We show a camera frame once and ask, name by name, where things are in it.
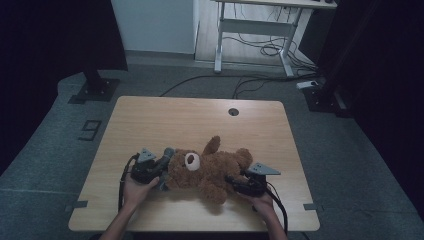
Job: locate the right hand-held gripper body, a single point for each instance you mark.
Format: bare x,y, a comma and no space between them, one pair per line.
253,186

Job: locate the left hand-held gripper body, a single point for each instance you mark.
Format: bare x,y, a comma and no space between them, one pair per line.
145,171

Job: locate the brown teddy bear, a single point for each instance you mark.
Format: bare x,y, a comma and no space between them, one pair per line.
213,170

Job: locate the person's right hand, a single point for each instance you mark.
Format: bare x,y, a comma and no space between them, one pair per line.
265,205

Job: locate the person's left hand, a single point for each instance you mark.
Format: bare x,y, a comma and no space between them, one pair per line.
138,193

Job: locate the grey tape strip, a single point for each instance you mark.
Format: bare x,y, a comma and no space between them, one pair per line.
80,204
311,206

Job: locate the black stand with square base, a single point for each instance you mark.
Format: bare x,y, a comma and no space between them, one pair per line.
96,90

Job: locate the black stand with wide base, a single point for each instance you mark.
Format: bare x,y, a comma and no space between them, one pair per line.
320,100

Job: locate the white power strip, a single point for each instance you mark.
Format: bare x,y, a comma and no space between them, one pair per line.
306,84

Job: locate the dark curtain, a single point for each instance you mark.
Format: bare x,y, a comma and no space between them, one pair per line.
393,83
50,50

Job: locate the white desk frame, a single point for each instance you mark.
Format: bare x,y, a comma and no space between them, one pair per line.
253,26

